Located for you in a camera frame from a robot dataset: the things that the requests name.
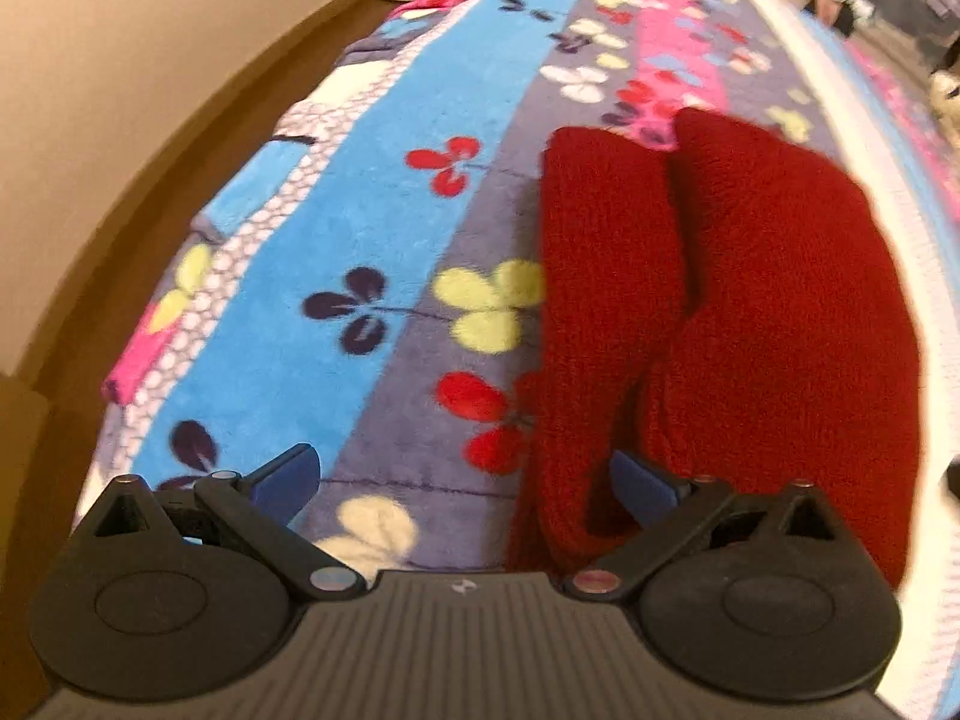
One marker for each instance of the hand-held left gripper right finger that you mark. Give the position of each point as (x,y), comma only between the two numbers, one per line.
(642,484)

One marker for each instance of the cream speckled pillow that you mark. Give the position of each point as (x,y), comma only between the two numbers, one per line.
(946,94)

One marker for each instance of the floral striped fleece blanket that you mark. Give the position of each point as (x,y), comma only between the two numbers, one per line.
(315,240)

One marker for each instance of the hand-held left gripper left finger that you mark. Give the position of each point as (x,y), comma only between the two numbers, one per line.
(289,478)

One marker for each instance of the red knitted sweater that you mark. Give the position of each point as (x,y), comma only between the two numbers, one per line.
(787,315)

